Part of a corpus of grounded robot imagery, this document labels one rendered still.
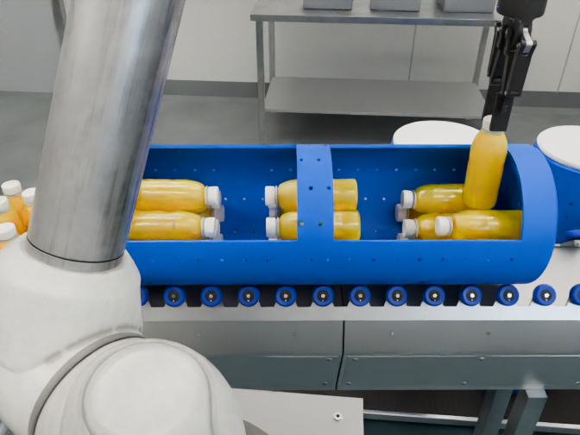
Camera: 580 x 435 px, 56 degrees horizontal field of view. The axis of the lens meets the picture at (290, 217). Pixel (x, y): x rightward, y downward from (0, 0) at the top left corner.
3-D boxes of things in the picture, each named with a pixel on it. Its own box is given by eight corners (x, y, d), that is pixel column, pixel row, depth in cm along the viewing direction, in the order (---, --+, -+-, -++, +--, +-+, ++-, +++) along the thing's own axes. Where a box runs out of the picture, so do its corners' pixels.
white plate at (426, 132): (517, 154, 144) (516, 159, 145) (458, 115, 166) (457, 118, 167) (425, 171, 137) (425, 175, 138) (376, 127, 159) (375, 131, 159)
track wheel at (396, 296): (408, 284, 109) (406, 283, 111) (386, 284, 109) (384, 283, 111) (409, 306, 109) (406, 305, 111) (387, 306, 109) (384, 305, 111)
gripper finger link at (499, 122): (513, 92, 95) (515, 94, 94) (504, 129, 99) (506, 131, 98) (496, 92, 95) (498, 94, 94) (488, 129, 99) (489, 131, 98)
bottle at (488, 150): (463, 210, 108) (475, 133, 98) (460, 192, 113) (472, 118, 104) (497, 212, 107) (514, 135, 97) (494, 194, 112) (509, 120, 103)
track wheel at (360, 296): (371, 284, 109) (369, 284, 111) (349, 284, 109) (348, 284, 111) (371, 306, 109) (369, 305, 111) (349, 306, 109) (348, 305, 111)
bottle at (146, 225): (128, 211, 110) (209, 211, 110) (127, 244, 109) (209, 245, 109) (117, 208, 103) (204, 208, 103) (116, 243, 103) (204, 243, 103)
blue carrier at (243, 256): (534, 313, 107) (576, 187, 92) (91, 315, 107) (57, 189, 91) (489, 232, 131) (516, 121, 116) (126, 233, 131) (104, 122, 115)
